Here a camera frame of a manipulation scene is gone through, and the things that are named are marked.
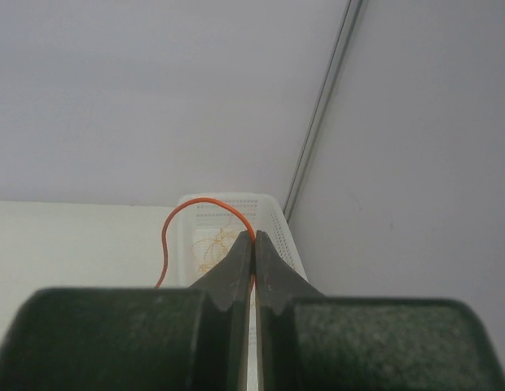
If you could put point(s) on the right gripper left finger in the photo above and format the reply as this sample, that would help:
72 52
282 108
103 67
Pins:
229 282

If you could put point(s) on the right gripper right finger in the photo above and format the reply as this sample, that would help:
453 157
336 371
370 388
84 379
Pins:
277 284

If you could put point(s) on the far white plastic basket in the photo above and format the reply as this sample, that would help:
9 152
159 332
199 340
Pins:
202 234

